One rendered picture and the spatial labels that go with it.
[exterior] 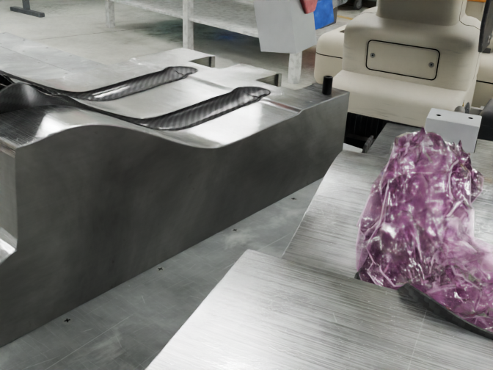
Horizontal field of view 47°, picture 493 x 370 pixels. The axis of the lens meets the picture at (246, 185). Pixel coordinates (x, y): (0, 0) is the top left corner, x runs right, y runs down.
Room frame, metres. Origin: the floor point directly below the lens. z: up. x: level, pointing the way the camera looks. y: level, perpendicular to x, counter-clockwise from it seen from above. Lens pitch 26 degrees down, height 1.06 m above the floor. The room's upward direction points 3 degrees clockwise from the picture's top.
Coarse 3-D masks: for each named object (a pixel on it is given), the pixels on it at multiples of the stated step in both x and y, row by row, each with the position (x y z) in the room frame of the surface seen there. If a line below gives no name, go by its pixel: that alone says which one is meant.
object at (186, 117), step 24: (0, 72) 0.46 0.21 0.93; (168, 72) 0.64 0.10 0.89; (192, 72) 0.64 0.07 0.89; (0, 96) 0.34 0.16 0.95; (24, 96) 0.35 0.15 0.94; (48, 96) 0.37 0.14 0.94; (72, 96) 0.51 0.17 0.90; (96, 96) 0.56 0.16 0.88; (120, 96) 0.55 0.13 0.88; (216, 96) 0.55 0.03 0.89; (240, 96) 0.57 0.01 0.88; (264, 96) 0.55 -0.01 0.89; (144, 120) 0.48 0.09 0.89; (168, 120) 0.50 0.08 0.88; (192, 120) 0.50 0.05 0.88
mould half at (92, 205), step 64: (128, 64) 0.66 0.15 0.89; (192, 64) 0.67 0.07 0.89; (0, 128) 0.33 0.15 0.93; (64, 128) 0.32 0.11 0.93; (128, 128) 0.36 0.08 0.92; (192, 128) 0.47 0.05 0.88; (256, 128) 0.47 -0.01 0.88; (320, 128) 0.55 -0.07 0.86; (0, 192) 0.31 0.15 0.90; (64, 192) 0.32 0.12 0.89; (128, 192) 0.36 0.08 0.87; (192, 192) 0.41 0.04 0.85; (256, 192) 0.47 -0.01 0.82; (0, 256) 0.29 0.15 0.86; (64, 256) 0.32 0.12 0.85; (128, 256) 0.36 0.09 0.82; (0, 320) 0.28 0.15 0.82
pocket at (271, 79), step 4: (268, 76) 0.63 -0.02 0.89; (272, 76) 0.64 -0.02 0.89; (276, 76) 0.64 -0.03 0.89; (280, 76) 0.64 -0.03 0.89; (256, 80) 0.61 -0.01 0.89; (260, 80) 0.62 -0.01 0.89; (264, 80) 0.62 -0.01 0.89; (268, 80) 0.63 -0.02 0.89; (272, 80) 0.64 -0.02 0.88; (276, 80) 0.64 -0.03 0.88; (280, 80) 0.64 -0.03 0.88; (272, 84) 0.64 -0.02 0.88; (276, 84) 0.64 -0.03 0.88; (280, 84) 0.64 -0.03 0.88; (284, 88) 0.64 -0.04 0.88; (288, 88) 0.64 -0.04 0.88
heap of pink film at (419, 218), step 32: (416, 160) 0.34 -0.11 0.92; (448, 160) 0.35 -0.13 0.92; (384, 192) 0.33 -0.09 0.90; (416, 192) 0.31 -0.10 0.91; (448, 192) 0.32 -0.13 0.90; (480, 192) 0.34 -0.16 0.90; (384, 224) 0.29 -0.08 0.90; (416, 224) 0.28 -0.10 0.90; (448, 224) 0.29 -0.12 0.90; (384, 256) 0.27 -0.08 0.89; (416, 256) 0.27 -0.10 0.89; (448, 256) 0.27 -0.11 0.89; (480, 256) 0.26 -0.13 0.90; (416, 288) 0.24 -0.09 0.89; (448, 288) 0.23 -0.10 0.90; (480, 288) 0.24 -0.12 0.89; (480, 320) 0.21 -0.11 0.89
